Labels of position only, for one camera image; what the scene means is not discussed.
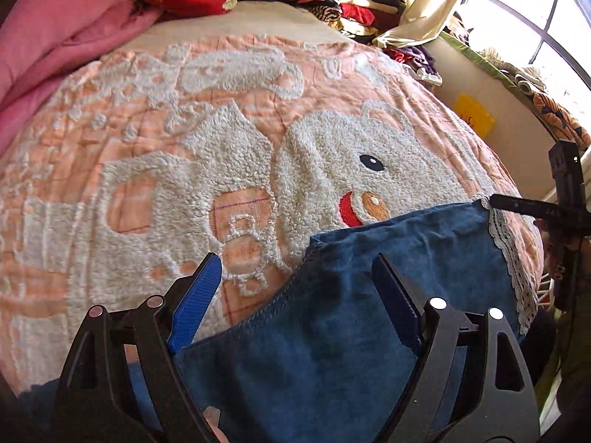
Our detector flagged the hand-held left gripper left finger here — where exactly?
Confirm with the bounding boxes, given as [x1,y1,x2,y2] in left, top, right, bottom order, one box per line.
[51,253,223,443]

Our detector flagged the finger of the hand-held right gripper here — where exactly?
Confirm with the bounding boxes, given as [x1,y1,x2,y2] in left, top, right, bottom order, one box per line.
[488,194,561,217]

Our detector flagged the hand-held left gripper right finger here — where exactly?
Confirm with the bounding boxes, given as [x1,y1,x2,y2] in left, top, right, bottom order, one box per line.
[372,254,541,443]

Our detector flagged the blue pants with lace trim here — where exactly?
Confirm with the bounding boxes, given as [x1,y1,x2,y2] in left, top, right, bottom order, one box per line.
[28,200,539,443]

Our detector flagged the orange patterned cloth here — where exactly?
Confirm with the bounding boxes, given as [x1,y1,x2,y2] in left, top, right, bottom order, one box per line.
[512,67,591,148]

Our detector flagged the yellow paper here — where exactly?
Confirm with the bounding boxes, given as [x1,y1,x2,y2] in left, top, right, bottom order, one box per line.
[452,93,496,138]

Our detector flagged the peach printed blanket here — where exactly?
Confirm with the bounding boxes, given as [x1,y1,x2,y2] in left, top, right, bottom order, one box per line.
[0,32,546,398]

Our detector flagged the window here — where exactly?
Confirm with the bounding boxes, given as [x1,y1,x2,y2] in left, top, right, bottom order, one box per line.
[457,0,591,116]

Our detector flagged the purple clothes pile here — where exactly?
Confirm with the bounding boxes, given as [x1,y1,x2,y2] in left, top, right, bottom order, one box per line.
[383,44,444,87]

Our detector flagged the cream curtain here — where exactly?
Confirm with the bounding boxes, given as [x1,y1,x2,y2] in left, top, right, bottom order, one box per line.
[372,0,485,49]

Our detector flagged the stack of folded clothes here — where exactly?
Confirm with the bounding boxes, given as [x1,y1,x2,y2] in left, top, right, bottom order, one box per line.
[272,0,407,38]

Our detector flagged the beige bed sheet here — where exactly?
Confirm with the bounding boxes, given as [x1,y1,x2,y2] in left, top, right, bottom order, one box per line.
[99,0,365,63]

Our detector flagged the pink quilt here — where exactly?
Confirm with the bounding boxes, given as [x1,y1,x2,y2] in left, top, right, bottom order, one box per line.
[0,0,162,144]

